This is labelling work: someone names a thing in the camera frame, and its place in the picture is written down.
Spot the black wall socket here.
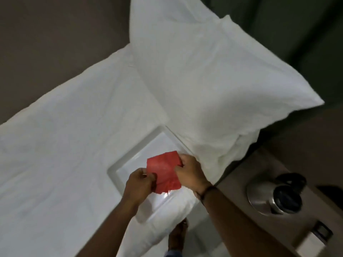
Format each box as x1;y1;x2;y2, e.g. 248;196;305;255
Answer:
312;221;334;243

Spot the white paper box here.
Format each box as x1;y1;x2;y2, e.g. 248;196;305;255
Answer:
296;231;326;257

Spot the steel electric kettle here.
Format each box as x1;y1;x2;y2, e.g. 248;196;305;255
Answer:
246;172;307;216

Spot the large white pillow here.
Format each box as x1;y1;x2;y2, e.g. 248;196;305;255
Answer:
129;0;325;185

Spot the person's left forearm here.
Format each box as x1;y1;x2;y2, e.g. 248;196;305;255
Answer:
76;196;140;257

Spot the dark green headboard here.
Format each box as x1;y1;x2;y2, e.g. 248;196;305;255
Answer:
200;0;343;105

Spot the black wrist band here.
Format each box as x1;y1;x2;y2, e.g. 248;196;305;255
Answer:
200;186;219;206

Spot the white rectangular tray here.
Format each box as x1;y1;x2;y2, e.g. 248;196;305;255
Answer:
107;125;200;223

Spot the red cloth napkin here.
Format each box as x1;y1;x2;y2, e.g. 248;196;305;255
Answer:
146;150;184;195

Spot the person's right forearm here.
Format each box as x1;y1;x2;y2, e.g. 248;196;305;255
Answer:
198;186;298;257

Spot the brown bedside table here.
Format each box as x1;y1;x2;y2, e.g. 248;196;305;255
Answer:
214;147;343;257

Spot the person's left hand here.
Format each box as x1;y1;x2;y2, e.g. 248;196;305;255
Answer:
122;168;158;206

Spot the white bed sheet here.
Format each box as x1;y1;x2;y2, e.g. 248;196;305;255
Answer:
0;44;223;257

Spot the person's right hand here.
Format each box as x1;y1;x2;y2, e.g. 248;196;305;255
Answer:
174;154;213;196

